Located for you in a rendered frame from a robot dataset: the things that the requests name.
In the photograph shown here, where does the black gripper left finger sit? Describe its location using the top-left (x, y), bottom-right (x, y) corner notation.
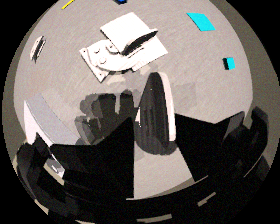
top-left (50, 117), bottom-right (135, 198)

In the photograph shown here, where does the cyan flat square plate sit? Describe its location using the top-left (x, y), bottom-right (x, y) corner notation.
top-left (187, 12), bottom-right (216, 31)

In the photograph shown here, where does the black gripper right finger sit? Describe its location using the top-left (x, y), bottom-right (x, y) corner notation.
top-left (174, 111), bottom-right (245, 182)

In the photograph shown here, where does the small cyan rectangular block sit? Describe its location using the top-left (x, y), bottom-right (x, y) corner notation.
top-left (224, 57), bottom-right (235, 69)

